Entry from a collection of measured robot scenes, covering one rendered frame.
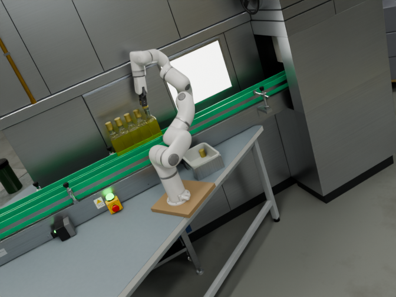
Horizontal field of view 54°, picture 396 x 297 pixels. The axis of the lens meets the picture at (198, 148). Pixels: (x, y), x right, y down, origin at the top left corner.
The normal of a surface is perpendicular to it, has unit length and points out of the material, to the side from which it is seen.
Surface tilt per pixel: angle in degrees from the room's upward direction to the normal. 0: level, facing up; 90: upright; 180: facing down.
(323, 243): 0
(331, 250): 0
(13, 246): 90
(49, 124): 90
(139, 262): 0
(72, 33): 90
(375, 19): 90
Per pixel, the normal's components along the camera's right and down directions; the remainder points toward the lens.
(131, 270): -0.32, -0.84
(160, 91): 0.39, 0.30
